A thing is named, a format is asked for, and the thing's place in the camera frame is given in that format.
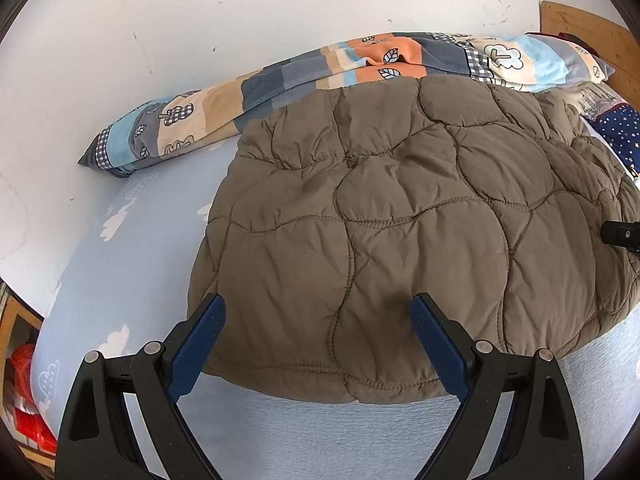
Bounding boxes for wooden headboard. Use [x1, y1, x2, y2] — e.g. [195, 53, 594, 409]
[539, 1, 640, 108]

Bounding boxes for patchwork cartoon rolled quilt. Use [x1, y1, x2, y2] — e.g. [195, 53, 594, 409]
[78, 32, 615, 178]

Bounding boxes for olive quilted hooded coat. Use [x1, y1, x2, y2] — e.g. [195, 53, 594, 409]
[188, 76, 639, 403]

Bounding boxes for light blue cloud bedsheet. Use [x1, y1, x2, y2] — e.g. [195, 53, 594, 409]
[32, 140, 639, 479]

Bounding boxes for red dark garment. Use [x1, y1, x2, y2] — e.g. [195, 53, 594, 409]
[558, 32, 599, 56]

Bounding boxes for wooden shelf with clutter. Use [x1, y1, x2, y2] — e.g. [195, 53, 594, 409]
[1, 284, 55, 479]

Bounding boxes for navy star pattern pillow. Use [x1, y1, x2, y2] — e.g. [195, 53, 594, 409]
[593, 103, 640, 179]

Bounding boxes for red plastic stool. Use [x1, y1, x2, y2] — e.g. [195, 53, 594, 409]
[10, 342, 58, 455]

